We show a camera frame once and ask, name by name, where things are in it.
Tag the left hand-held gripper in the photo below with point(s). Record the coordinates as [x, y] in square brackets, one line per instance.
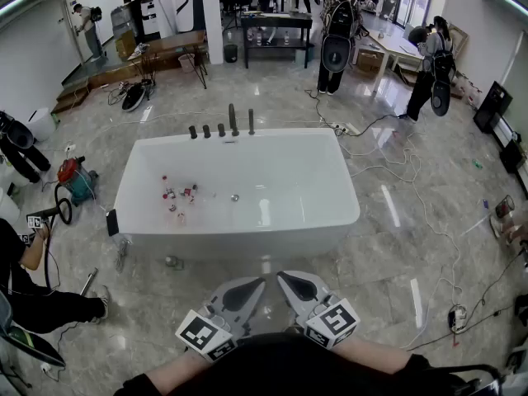
[202, 332]

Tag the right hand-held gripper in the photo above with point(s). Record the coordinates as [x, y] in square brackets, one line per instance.
[334, 322]

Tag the black cylindrical handle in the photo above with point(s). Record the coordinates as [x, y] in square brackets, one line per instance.
[251, 122]

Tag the person's left forearm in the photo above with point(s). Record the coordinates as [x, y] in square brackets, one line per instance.
[177, 369]

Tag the person's right forearm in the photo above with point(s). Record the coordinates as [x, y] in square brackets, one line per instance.
[371, 355]

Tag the white bathtub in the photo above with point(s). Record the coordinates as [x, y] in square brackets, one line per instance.
[288, 180]

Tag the small clear bottle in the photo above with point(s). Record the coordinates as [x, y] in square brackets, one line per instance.
[172, 261]

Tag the person's black shirt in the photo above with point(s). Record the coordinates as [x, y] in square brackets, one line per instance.
[288, 369]

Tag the clear plastic bottle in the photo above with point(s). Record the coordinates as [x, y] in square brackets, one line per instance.
[181, 218]

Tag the small clear bottle cap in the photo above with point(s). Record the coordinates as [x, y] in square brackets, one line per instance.
[172, 208]

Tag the red label bottle black cap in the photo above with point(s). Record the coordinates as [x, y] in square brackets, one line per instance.
[185, 191]

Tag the clear bottle red label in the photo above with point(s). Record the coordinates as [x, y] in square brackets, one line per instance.
[170, 189]

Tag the black smartphone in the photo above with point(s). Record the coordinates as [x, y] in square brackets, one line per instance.
[112, 223]

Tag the metal tube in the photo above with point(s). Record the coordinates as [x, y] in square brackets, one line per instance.
[88, 282]

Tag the white power strip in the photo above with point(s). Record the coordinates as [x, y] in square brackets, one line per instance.
[344, 128]
[458, 318]

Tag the black faucet knob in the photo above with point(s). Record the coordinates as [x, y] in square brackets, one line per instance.
[206, 131]
[221, 130]
[193, 132]

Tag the black curved faucet spout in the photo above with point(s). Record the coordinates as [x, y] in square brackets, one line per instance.
[234, 124]

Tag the white flat strip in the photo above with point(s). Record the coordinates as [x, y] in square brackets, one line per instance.
[476, 225]

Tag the red teal vacuum cleaner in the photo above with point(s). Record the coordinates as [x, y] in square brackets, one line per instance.
[76, 180]

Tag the dark flat board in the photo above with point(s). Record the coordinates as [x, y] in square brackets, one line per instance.
[29, 342]

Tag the green plastic bottle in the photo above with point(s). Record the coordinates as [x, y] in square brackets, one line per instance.
[55, 119]
[477, 163]

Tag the dark mesh bin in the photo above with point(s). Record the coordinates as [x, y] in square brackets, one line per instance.
[505, 208]

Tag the white floor socket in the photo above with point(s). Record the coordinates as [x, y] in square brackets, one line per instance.
[70, 147]

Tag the black white shell backpack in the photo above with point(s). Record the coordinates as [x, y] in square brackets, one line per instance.
[134, 97]
[440, 97]
[336, 54]
[20, 133]

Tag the beige trash bin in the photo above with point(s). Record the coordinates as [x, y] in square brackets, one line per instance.
[301, 56]

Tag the cardboard box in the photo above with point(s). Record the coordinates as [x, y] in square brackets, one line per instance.
[369, 61]
[125, 45]

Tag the black trash bin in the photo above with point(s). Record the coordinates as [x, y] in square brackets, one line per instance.
[231, 54]

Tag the black low cabinet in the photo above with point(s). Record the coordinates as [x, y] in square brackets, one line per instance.
[513, 155]

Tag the white plastic bin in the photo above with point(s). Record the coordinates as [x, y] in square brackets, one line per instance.
[41, 126]

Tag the wooden platform steps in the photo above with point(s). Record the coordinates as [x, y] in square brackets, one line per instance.
[70, 97]

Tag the white desk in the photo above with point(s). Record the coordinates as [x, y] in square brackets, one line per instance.
[392, 43]

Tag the black tall speaker box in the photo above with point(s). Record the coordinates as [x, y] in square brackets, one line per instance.
[493, 105]

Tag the wooden table black legs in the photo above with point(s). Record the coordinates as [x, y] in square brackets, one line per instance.
[173, 39]

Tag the black shelf table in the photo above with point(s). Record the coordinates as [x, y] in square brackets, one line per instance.
[276, 21]

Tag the gray bulky container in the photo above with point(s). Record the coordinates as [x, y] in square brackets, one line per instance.
[123, 19]

